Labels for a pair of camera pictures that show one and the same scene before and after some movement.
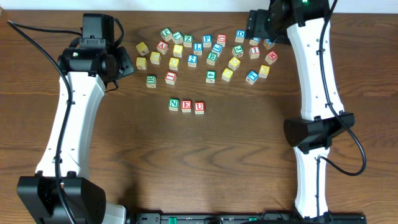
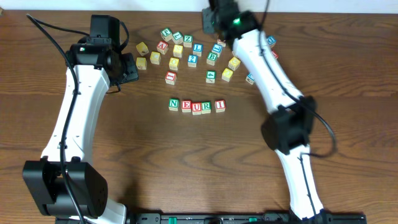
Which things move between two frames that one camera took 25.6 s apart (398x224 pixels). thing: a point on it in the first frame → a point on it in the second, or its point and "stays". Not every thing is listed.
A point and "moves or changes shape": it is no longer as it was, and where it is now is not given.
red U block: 199,107 moves or changes shape
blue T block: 252,77 stays
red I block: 170,78 stays
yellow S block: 178,51 stays
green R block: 151,81 → 206,107
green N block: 173,104 stays
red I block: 254,52 moves or changes shape
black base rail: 244,218 stays
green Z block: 188,40 stays
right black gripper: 257,23 → 208,20
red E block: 186,106 stays
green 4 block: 211,75 stays
